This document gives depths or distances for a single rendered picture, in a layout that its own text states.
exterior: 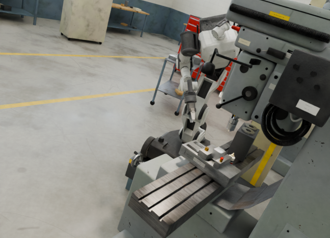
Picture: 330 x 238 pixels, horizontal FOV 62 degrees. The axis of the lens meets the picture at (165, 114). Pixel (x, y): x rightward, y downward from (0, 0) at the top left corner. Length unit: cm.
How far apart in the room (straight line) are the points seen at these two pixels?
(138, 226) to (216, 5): 1061
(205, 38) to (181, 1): 1086
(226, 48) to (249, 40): 60
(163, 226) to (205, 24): 138
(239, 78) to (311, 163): 50
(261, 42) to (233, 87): 25
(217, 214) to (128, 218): 73
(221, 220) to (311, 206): 49
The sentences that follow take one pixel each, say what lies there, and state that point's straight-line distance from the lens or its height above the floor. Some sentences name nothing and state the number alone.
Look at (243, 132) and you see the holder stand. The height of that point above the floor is 111.
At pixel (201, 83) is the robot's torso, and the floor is 120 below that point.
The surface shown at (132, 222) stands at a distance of 206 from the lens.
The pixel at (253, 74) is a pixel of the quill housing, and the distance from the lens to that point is 139.
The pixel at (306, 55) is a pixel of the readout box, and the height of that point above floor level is 172.
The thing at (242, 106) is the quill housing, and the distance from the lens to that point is 142.
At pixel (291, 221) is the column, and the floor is 107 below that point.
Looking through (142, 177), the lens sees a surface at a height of 66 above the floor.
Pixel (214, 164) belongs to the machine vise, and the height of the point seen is 100.
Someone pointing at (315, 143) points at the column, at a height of 142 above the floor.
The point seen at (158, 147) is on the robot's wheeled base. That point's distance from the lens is 236.
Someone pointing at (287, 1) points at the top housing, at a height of 188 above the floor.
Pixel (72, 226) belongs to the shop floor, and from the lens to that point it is 236.
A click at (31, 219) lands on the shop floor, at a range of 239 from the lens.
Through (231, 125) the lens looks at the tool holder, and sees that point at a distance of 155.
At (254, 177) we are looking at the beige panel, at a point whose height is 13.
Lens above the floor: 176
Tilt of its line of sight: 23 degrees down
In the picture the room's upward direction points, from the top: 19 degrees clockwise
